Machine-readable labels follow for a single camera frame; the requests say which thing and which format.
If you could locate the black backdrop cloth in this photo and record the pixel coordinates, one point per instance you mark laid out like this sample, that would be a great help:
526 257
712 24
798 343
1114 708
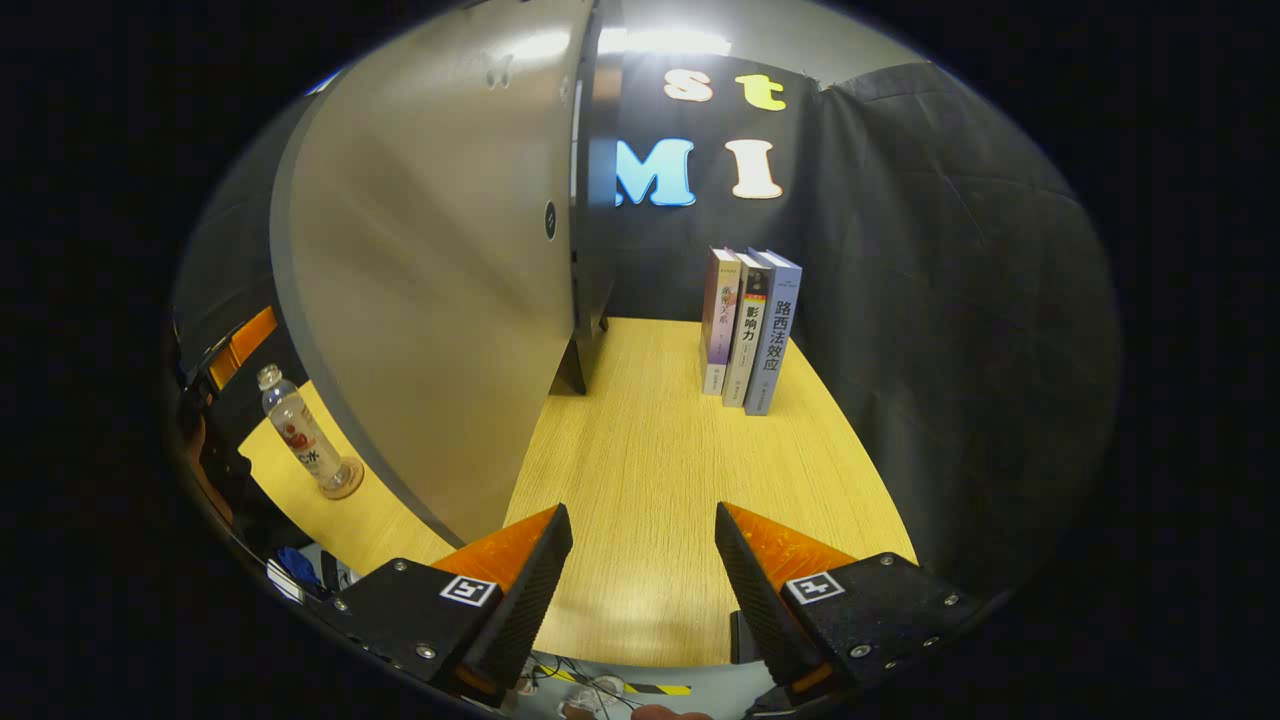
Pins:
950 300

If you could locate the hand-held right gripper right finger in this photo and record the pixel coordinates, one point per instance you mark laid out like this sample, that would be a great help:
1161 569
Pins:
765 615

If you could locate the clear plastic bottle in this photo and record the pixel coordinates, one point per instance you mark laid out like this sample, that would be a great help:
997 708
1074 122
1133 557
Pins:
300 435

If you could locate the grey cabinet door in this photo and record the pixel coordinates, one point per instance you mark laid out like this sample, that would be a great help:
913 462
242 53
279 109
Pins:
430 280

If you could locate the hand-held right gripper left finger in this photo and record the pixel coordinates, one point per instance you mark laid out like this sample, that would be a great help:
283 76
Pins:
530 600

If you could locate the white spine book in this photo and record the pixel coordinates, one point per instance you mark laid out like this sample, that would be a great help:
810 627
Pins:
745 335

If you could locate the white shoe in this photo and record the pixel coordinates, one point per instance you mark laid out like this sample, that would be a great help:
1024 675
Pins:
600 692

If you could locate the blue spine book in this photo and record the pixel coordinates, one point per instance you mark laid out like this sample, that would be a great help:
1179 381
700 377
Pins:
775 335

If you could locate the ceiling light panel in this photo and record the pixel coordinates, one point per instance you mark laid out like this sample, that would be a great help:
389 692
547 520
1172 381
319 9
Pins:
665 42

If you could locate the round brown coaster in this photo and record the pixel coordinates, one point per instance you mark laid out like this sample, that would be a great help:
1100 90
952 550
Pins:
347 487

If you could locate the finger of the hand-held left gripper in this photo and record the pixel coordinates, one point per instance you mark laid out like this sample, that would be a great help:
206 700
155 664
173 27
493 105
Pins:
240 345

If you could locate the blue item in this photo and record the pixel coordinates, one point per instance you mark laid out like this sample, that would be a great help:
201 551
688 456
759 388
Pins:
297 565

